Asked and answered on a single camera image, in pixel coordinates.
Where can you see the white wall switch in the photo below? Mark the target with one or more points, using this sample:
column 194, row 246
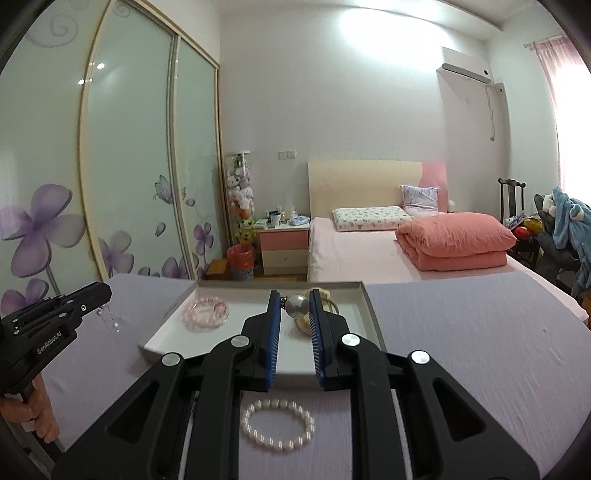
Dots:
column 286, row 154

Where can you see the blue plush garment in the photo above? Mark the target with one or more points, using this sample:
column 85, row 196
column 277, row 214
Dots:
column 572, row 221

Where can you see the pearl earring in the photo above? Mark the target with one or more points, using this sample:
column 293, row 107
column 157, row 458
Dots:
column 298, row 308

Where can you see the floral white pillow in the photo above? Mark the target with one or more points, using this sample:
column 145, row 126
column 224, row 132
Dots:
column 369, row 218

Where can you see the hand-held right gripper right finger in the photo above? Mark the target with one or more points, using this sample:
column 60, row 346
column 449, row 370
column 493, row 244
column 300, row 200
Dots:
column 317, row 346

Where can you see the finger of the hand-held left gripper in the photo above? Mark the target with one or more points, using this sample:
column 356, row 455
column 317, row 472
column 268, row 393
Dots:
column 69, row 314
column 78, row 295

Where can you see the white mug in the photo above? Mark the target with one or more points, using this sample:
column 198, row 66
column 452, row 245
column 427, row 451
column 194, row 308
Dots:
column 275, row 219

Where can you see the white air conditioner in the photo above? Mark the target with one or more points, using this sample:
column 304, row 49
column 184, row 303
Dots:
column 461, row 62

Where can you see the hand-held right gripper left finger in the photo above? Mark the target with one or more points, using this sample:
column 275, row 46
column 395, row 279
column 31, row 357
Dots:
column 273, row 341

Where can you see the blue tissue pack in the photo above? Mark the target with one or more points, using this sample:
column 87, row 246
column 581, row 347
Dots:
column 299, row 220

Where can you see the small lilac cushion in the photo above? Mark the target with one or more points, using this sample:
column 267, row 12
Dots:
column 420, row 198

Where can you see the white air conditioner pipe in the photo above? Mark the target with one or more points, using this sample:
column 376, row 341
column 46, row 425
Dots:
column 491, row 115

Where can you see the grey shallow box tray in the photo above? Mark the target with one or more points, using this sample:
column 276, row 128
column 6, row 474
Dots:
column 217, row 341

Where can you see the pink and cream nightstand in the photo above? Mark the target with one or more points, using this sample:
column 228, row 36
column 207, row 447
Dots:
column 281, row 249

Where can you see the folded pink quilt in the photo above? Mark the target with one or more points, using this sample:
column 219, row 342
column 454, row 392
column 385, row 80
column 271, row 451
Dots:
column 452, row 240

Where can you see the yellow green plush toy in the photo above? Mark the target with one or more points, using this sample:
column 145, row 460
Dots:
column 245, row 230

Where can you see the pink curtain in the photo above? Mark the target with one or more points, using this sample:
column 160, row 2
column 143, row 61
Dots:
column 554, row 60

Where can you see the lilac table cloth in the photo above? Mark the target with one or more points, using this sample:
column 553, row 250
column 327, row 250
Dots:
column 461, row 346

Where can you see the person's left hand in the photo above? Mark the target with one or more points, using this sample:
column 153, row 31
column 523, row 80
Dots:
column 46, row 410

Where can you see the grey chair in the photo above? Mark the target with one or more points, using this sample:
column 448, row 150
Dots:
column 549, row 258

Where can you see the yellow wrist watch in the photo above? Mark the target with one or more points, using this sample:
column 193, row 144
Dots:
column 328, row 302

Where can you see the sliding door flower wardrobe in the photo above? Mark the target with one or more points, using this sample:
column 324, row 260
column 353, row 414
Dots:
column 129, row 138

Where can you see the dark wooden chair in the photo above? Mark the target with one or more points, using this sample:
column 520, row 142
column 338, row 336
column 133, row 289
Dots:
column 510, row 194

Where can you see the small wooden stool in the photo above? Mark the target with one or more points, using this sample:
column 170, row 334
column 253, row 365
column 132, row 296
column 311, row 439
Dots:
column 217, row 268

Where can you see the pink bed with headboard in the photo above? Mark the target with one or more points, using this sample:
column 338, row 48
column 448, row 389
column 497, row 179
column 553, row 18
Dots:
column 351, row 258

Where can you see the bin with red bag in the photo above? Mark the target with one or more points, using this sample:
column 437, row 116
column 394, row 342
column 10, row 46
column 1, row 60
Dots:
column 240, row 261

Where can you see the clear tube of plush toys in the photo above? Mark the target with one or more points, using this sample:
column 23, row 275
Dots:
column 240, row 184

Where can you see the colourful toy pile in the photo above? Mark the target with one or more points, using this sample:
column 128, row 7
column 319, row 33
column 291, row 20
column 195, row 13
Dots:
column 524, row 230

